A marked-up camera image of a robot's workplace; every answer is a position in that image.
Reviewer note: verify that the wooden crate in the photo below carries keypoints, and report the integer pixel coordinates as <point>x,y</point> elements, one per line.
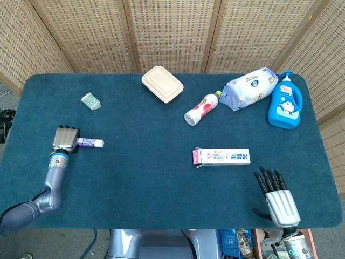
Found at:
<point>310,237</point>

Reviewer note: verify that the black floor equipment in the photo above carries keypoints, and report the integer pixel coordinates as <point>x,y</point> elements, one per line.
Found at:
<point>6,118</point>

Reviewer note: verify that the wet wipes pack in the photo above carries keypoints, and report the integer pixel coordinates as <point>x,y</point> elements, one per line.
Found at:
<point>248,89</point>

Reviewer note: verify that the blue plastic basket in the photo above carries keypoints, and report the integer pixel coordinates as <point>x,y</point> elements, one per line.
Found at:
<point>229,242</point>

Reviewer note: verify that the teal felt table cover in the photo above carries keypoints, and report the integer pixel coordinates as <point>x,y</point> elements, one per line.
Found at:
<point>148,175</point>

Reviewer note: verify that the small purple tube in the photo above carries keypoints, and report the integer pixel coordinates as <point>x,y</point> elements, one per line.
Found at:
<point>90,142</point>

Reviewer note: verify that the blue detergent pump bottle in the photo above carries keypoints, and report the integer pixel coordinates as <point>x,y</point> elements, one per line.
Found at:
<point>285,108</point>

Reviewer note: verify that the white red toothpaste box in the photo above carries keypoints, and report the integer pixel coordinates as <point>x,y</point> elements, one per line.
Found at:
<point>226,157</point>

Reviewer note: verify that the woven bamboo folding screen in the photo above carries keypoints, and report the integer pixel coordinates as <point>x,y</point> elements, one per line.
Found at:
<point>172,32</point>

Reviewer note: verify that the small green packet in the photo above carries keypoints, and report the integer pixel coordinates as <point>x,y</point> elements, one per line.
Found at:
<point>91,101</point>

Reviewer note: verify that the pink label drink bottle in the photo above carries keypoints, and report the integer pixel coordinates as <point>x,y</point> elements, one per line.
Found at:
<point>202,108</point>

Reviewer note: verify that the grey-blue robot torso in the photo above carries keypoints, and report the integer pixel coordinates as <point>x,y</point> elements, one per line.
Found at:
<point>151,245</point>

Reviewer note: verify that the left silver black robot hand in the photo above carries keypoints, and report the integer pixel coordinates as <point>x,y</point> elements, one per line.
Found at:
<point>64,139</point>

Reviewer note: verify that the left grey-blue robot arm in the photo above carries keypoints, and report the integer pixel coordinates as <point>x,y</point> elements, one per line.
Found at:
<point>55,178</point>

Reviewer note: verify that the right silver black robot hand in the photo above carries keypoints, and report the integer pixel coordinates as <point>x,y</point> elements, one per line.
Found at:
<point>283,207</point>

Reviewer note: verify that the beige lidded food container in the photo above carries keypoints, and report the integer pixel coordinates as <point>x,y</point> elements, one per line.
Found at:
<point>161,84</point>

